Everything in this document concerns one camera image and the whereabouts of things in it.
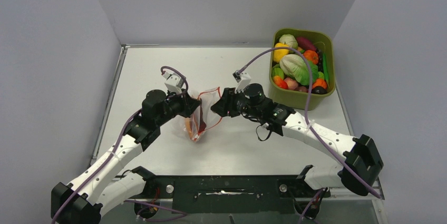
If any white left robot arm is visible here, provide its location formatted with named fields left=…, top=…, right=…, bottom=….
left=51, top=90, right=201, bottom=223

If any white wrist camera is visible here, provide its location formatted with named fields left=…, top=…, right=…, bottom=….
left=233, top=71, right=251, bottom=94
left=162, top=72, right=184, bottom=94

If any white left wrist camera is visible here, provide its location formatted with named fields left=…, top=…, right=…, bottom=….
left=162, top=72, right=184, bottom=94

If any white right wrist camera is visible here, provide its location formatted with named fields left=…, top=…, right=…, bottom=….
left=233, top=71, right=251, bottom=94

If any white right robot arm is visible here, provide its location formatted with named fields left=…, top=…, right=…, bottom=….
left=211, top=83, right=384, bottom=199

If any red orange fruit slice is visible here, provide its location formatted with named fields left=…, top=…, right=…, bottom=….
left=184, top=107, right=206, bottom=142

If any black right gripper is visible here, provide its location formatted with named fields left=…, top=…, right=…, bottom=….
left=212, top=86, right=261, bottom=119

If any clear orange zip top bag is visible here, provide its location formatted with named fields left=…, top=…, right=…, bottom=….
left=171, top=87, right=222, bottom=142

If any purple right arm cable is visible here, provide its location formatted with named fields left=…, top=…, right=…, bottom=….
left=234, top=46, right=382, bottom=199

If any purple sweet potato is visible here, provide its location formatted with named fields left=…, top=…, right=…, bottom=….
left=296, top=36, right=317, bottom=52

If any orange round fruit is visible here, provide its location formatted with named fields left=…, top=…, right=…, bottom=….
left=312, top=78, right=328, bottom=90

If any black mounting base plate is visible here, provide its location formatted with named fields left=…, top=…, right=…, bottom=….
left=135, top=175, right=317, bottom=214

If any dark round plum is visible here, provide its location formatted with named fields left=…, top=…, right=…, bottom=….
left=312, top=86, right=327, bottom=95

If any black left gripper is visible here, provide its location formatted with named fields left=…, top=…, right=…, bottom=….
left=156, top=87, right=201, bottom=126

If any green chili pepper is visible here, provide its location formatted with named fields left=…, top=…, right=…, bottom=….
left=322, top=53, right=329, bottom=84

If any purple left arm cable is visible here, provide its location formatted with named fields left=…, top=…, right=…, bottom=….
left=51, top=66, right=189, bottom=224

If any pale green cabbage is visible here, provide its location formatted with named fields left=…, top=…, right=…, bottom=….
left=279, top=34, right=298, bottom=49

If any pink peach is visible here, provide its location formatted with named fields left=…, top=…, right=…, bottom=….
left=284, top=77, right=299, bottom=91

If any orange tangerine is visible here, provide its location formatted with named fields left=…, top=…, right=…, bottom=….
left=303, top=50, right=319, bottom=65

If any green white lettuce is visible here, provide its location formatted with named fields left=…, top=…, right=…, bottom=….
left=279, top=54, right=318, bottom=85

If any olive green plastic bin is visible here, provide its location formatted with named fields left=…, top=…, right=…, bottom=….
left=268, top=27, right=336, bottom=111

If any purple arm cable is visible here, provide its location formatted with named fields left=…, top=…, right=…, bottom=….
left=234, top=46, right=382, bottom=199
left=51, top=66, right=189, bottom=224

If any yellow bell pepper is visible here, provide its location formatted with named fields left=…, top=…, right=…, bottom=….
left=273, top=42, right=289, bottom=63

